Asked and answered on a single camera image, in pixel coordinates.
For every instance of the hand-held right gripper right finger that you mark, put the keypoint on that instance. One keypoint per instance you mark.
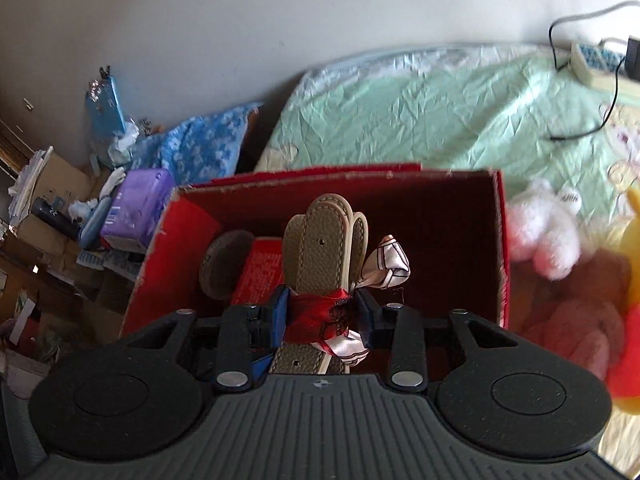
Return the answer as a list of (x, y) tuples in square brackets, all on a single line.
[(364, 317)]

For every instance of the blue floral pillow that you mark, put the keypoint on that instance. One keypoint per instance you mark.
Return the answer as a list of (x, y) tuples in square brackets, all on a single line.
[(195, 142)]

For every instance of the red cardboard box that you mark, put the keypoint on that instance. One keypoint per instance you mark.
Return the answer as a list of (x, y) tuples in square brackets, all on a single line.
[(440, 250)]

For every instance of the black power adapter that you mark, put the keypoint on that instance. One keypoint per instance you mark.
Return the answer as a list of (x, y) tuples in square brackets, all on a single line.
[(633, 57)]

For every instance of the black cylindrical bottle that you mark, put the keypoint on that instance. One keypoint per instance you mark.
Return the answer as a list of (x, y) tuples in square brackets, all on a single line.
[(52, 217)]

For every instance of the round brown disc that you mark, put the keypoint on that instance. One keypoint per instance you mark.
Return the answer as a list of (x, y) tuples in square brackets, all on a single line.
[(225, 265)]

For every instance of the blue gift bag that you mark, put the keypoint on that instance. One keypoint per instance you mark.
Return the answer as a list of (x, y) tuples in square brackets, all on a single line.
[(106, 105)]

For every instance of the white plush toy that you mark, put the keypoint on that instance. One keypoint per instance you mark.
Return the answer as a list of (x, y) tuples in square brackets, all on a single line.
[(542, 230)]

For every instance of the red paper packet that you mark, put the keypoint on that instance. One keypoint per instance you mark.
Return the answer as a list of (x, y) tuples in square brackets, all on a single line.
[(260, 275)]

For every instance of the white power strip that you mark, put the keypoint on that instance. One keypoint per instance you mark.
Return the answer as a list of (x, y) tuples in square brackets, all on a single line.
[(592, 65)]

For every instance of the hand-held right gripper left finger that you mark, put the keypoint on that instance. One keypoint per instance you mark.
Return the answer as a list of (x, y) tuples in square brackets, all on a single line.
[(280, 310)]

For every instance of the brown cardboard box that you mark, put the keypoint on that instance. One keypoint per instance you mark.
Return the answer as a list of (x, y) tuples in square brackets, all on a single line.
[(50, 195)]

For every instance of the pink brown plush toy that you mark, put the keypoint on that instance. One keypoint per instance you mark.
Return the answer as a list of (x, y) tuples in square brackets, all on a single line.
[(585, 310)]

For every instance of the light green bed sheet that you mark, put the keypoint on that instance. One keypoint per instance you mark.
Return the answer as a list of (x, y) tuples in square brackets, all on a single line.
[(430, 110)]

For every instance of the purple plastic package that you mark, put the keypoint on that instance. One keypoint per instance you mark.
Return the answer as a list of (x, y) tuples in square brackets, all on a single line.
[(136, 210)]

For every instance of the blue white toy figure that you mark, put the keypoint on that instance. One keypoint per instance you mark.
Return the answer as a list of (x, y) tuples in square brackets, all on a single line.
[(100, 210)]

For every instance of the red white silk scarf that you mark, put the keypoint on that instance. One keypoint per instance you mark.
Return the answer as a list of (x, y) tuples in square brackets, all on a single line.
[(330, 317)]

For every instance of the yellow plush toy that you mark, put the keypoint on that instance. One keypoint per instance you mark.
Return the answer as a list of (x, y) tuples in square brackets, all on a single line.
[(631, 310)]

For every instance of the olive leather belt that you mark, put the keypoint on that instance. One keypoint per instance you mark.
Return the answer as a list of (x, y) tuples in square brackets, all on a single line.
[(317, 252)]

